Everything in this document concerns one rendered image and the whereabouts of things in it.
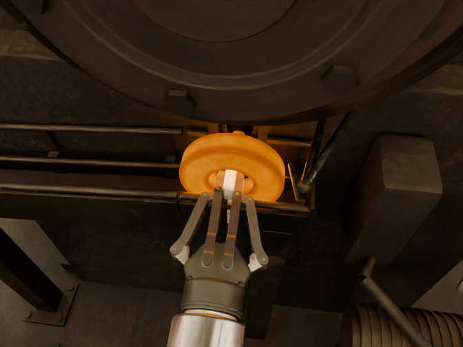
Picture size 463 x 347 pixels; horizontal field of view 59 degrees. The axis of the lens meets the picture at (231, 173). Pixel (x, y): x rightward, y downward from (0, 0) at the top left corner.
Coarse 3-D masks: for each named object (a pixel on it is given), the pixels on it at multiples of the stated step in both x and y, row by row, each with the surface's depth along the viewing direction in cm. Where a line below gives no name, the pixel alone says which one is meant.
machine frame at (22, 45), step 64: (0, 64) 56; (64, 64) 55; (448, 64) 54; (192, 128) 62; (384, 128) 57; (448, 128) 55; (320, 192) 72; (448, 192) 67; (64, 256) 112; (128, 256) 106; (320, 256) 92; (448, 256) 84
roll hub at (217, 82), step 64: (64, 0) 26; (128, 0) 27; (192, 0) 24; (256, 0) 24; (320, 0) 25; (384, 0) 24; (128, 64) 30; (192, 64) 30; (256, 64) 30; (320, 64) 28; (384, 64) 27
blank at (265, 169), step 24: (192, 144) 57; (216, 144) 54; (240, 144) 53; (264, 144) 55; (192, 168) 57; (216, 168) 56; (240, 168) 56; (264, 168) 55; (192, 192) 62; (264, 192) 59
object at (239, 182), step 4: (236, 172) 58; (236, 176) 58; (240, 176) 58; (236, 180) 57; (240, 180) 57; (236, 184) 57; (240, 184) 57; (236, 188) 57; (240, 188) 57; (244, 196) 56; (244, 200) 56; (240, 204) 56; (244, 204) 56
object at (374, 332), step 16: (352, 304) 74; (368, 304) 71; (352, 320) 69; (368, 320) 68; (384, 320) 68; (416, 320) 68; (432, 320) 69; (448, 320) 68; (352, 336) 68; (368, 336) 66; (384, 336) 66; (400, 336) 66; (432, 336) 66; (448, 336) 66
